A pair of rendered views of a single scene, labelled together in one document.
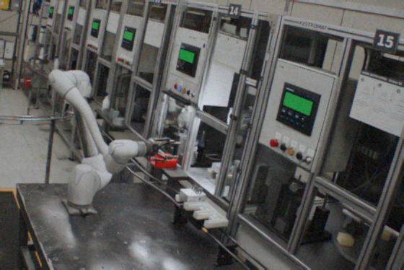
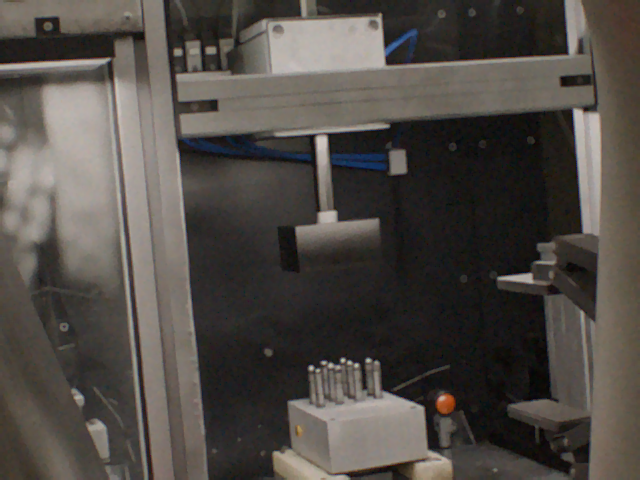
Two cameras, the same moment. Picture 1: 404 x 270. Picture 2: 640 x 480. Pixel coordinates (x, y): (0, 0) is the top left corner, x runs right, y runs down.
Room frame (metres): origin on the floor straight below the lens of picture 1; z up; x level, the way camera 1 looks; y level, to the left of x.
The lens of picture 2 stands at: (2.49, 0.94, 1.25)
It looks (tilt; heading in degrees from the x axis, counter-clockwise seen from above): 3 degrees down; 286
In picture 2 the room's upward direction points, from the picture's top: 5 degrees counter-clockwise
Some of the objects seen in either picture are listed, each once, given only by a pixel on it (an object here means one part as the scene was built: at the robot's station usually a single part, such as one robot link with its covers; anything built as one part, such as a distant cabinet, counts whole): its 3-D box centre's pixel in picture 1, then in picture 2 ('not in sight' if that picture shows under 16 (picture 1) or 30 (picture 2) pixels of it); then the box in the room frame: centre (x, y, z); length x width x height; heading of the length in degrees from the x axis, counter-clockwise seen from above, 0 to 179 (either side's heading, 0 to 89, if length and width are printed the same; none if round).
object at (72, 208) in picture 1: (80, 205); not in sight; (2.41, 0.61, 0.71); 0.22 x 0.18 x 0.06; 34
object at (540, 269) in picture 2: not in sight; (558, 257); (2.56, 0.14, 1.19); 0.05 x 0.01 x 0.03; 124
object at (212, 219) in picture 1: (200, 214); not in sight; (2.38, -0.11, 0.84); 0.36 x 0.14 x 0.10; 34
